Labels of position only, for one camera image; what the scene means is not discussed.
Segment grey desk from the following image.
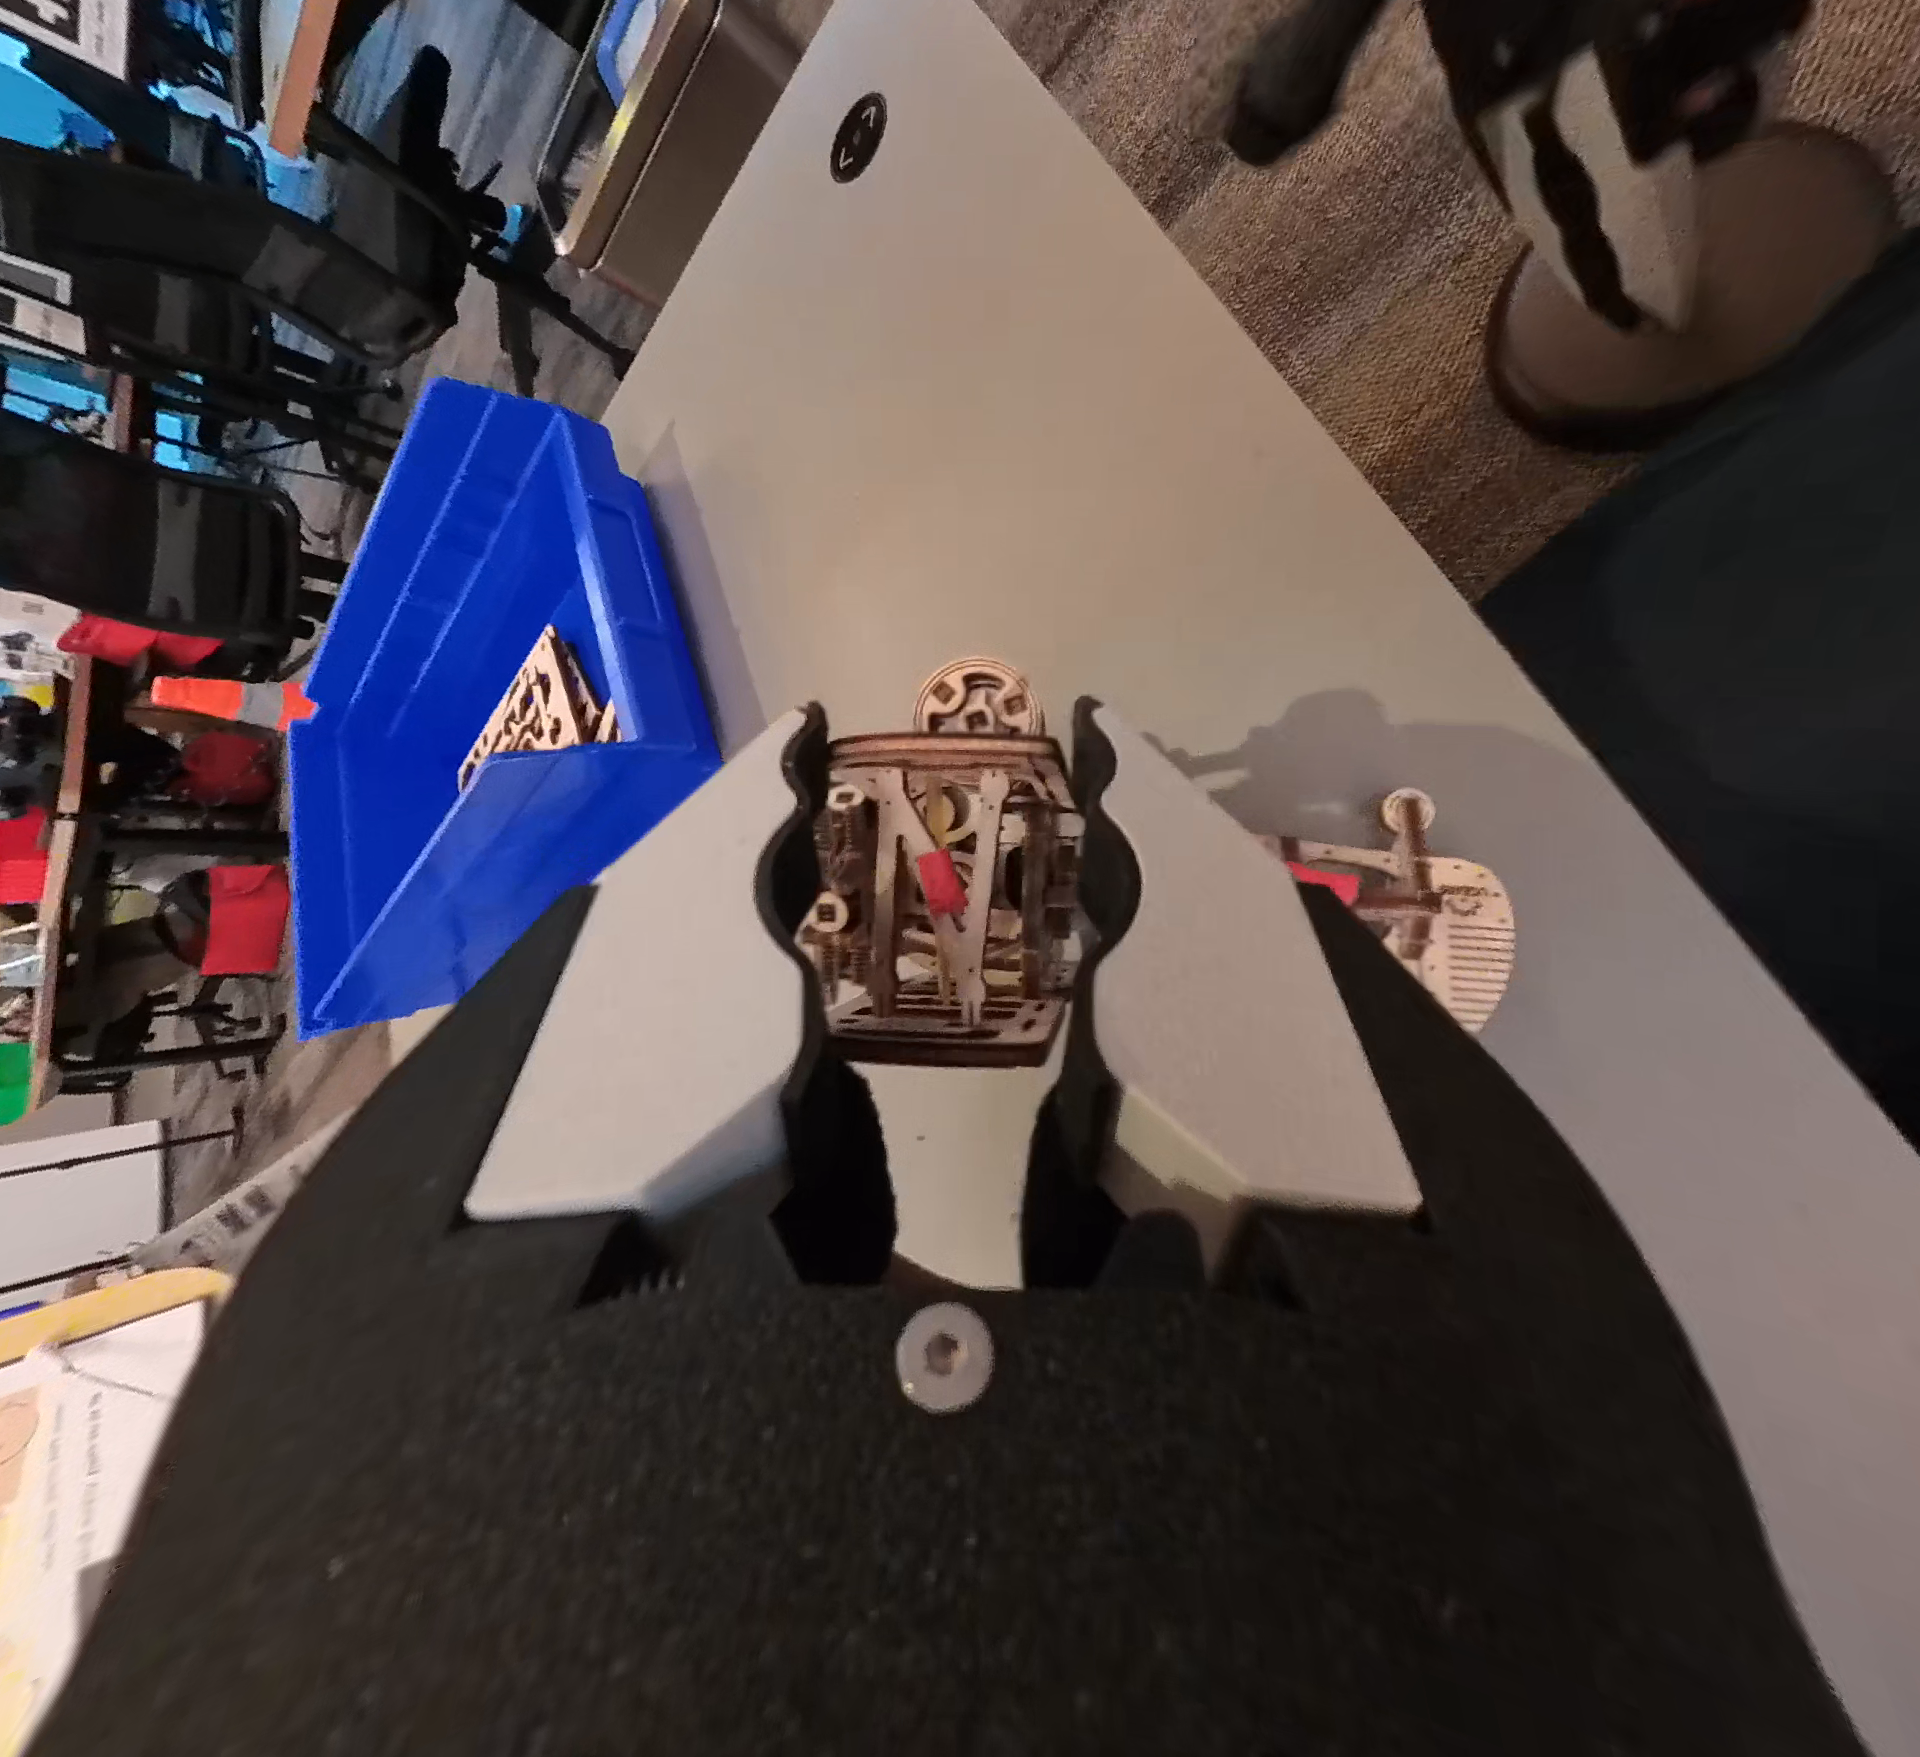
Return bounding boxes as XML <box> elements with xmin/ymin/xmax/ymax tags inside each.
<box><xmin>596</xmin><ymin>0</ymin><xmax>1920</xmax><ymax>1757</ymax></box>

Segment yellow rimmed board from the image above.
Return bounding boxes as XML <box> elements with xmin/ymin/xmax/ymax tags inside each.
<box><xmin>0</xmin><ymin>1268</ymin><xmax>234</xmax><ymax>1757</ymax></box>

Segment wooden model airplane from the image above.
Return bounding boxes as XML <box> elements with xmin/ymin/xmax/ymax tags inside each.
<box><xmin>795</xmin><ymin>655</ymin><xmax>1520</xmax><ymax>1073</ymax></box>

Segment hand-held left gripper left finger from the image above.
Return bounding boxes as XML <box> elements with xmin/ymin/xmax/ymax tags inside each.
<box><xmin>462</xmin><ymin>705</ymin><xmax>902</xmax><ymax>1288</ymax></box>

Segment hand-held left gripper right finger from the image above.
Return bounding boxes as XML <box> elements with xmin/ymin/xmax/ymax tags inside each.
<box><xmin>1021</xmin><ymin>699</ymin><xmax>1424</xmax><ymax>1288</ymax></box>

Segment black floor stand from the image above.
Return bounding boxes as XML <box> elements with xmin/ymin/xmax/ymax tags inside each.
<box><xmin>1484</xmin><ymin>123</ymin><xmax>1904</xmax><ymax>451</ymax></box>

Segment wooden parts sheets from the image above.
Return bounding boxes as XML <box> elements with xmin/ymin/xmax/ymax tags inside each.
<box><xmin>456</xmin><ymin>625</ymin><xmax>625</xmax><ymax>795</ymax></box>

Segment blue plastic bin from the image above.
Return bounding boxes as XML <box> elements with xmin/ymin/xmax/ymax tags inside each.
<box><xmin>284</xmin><ymin>377</ymin><xmax>723</xmax><ymax>1043</ymax></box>

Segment newspaper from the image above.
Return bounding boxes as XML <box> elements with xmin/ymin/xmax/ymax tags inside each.
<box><xmin>143</xmin><ymin>1155</ymin><xmax>311</xmax><ymax>1287</ymax></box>

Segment person's dark trousers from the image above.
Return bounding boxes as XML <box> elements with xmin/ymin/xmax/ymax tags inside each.
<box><xmin>1476</xmin><ymin>234</ymin><xmax>1920</xmax><ymax>1144</ymax></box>

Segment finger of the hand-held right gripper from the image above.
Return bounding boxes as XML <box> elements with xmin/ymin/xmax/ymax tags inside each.
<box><xmin>1475</xmin><ymin>84</ymin><xmax>1644</xmax><ymax>331</ymax></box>
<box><xmin>1544</xmin><ymin>46</ymin><xmax>1708</xmax><ymax>334</ymax></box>

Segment steel trash can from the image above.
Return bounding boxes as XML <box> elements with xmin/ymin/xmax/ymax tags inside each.
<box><xmin>537</xmin><ymin>0</ymin><xmax>800</xmax><ymax>310</ymax></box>

